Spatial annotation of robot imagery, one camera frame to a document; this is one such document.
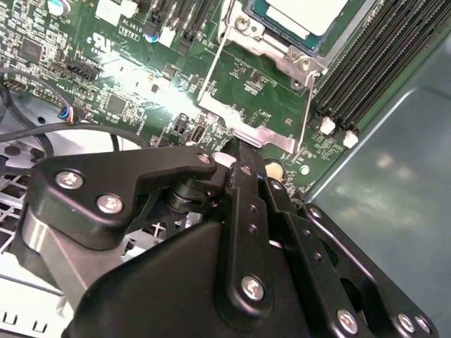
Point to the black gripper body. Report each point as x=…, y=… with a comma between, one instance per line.
x=158, y=299

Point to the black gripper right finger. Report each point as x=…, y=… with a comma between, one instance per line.
x=311, y=244

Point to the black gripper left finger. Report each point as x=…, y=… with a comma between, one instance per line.
x=88, y=183

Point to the silver green CPU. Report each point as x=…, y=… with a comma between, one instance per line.
x=303, y=14

